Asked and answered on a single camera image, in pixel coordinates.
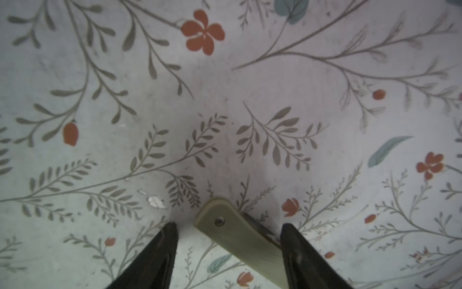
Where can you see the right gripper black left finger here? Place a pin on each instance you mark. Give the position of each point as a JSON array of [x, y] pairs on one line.
[[153, 267]]

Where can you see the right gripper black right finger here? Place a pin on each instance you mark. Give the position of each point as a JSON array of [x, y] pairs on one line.
[[305, 268]]

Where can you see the olive green fruit knife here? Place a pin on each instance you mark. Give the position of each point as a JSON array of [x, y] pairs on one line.
[[244, 238]]

